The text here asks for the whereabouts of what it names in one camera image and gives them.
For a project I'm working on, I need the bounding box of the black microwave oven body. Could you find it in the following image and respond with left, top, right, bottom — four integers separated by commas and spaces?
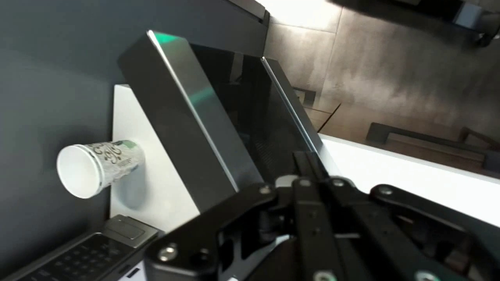
2, 215, 163, 281

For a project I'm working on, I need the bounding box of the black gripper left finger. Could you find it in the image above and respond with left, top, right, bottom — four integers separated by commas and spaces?
144, 184, 289, 281

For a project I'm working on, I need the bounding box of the dark wood base cabinet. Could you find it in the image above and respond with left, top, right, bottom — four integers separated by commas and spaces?
259, 0, 500, 175

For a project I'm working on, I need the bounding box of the microwave door with steel trim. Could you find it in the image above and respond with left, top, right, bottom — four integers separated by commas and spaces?
117, 31, 338, 210

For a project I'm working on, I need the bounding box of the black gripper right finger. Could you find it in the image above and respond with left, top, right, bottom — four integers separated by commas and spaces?
292, 151, 500, 281

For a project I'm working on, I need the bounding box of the white patterned paper cup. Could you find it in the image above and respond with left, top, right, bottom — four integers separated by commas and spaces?
56, 140, 144, 198

